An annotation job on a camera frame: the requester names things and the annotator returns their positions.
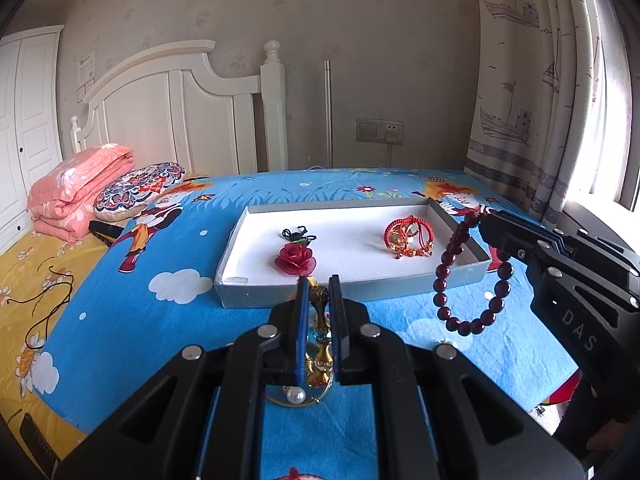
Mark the person's right forearm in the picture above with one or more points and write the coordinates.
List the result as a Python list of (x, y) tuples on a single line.
[(600, 420)]

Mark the gold ornate bangle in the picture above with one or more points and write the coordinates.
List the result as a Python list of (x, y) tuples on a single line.
[(320, 360)]

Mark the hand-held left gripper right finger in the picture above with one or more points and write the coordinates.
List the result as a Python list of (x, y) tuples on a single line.
[(336, 330)]

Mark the metal pole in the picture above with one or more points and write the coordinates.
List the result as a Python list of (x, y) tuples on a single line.
[(327, 110)]

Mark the white wooden headboard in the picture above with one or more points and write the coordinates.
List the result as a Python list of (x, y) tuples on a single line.
[(150, 110)]

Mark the pink folded quilt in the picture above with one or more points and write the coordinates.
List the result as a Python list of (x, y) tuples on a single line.
[(75, 185)]

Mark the ship printed curtain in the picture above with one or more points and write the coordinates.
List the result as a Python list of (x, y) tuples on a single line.
[(530, 85)]

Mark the white wardrobe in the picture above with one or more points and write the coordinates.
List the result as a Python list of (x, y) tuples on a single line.
[(25, 125)]

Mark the grey shallow cardboard box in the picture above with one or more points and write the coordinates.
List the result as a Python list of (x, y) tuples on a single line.
[(350, 245)]

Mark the red rose ornament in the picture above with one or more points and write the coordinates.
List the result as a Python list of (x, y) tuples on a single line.
[(296, 259)]

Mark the black flat device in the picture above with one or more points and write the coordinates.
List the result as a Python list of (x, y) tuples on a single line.
[(37, 442)]

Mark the white charger plug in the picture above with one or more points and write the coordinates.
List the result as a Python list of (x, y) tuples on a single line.
[(392, 136)]

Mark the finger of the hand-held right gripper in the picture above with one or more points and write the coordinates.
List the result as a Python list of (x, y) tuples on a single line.
[(545, 232), (515, 240)]

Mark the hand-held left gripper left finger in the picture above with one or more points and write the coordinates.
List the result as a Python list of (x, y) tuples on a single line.
[(302, 330)]

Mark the wall switch socket panel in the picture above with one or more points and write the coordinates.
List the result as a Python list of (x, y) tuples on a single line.
[(369, 130)]

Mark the round patterned cushion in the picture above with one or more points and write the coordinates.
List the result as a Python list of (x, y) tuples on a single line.
[(140, 187)]

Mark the blue cartoon printed blanket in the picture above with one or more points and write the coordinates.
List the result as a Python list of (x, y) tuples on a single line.
[(175, 320)]

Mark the yellow floral bedsheet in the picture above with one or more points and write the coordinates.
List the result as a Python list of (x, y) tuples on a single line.
[(20, 280)]

